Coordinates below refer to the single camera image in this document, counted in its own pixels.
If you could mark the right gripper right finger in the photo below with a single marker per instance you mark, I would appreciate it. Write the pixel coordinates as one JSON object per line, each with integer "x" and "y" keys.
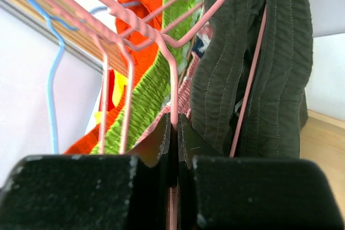
{"x": 218, "y": 192}

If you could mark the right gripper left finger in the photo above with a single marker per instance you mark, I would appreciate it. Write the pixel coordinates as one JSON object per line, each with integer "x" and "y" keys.
{"x": 91, "y": 191}

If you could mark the yellow shorts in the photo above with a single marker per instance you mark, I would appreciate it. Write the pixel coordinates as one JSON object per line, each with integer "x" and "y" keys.
{"x": 117, "y": 84}

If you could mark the dark olive shorts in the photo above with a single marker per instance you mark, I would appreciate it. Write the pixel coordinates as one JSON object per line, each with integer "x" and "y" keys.
{"x": 274, "y": 112}

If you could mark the pink patterned shorts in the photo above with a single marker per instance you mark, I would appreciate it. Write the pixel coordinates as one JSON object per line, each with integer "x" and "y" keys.
{"x": 201, "y": 43}

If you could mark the orange shorts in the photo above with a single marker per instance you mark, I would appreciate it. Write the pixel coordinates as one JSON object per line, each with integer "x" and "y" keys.
{"x": 142, "y": 59}

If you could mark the blue wire hanger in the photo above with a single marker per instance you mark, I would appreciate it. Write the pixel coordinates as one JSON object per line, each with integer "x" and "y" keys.
{"x": 51, "y": 77}

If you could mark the lime green shorts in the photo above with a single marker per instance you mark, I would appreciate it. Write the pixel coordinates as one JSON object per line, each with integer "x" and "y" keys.
{"x": 153, "y": 90}

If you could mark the wooden clothes rack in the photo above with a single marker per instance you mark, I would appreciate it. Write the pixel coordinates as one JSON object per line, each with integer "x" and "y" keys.
{"x": 28, "y": 50}

